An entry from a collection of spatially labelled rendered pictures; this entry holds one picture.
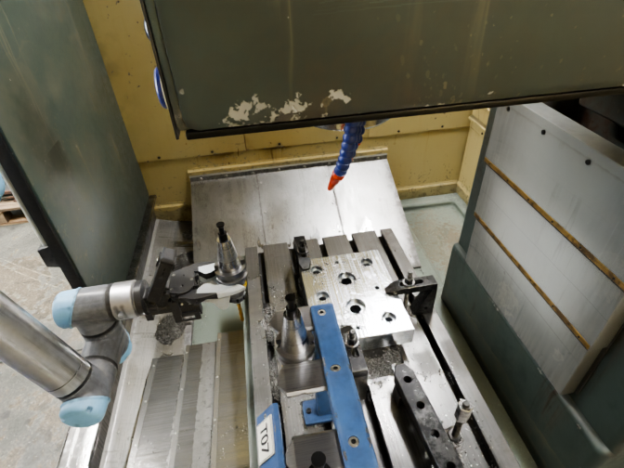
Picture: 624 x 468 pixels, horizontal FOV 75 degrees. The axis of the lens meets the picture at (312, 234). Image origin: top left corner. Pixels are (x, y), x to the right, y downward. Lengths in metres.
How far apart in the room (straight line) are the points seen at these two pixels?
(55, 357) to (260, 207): 1.12
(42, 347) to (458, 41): 0.73
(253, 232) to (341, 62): 1.42
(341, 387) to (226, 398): 0.61
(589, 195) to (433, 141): 1.21
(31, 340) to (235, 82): 0.60
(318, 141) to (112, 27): 0.86
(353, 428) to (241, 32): 0.47
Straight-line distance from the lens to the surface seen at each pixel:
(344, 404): 0.60
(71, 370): 0.84
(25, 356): 0.80
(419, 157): 2.01
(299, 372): 0.64
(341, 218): 1.72
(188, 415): 1.20
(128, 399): 1.37
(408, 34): 0.32
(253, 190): 1.80
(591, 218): 0.88
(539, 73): 0.38
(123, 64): 1.72
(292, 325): 0.60
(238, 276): 0.80
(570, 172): 0.91
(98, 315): 0.89
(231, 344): 1.31
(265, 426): 0.91
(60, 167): 1.22
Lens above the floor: 1.75
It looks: 38 degrees down
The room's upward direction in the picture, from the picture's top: 3 degrees counter-clockwise
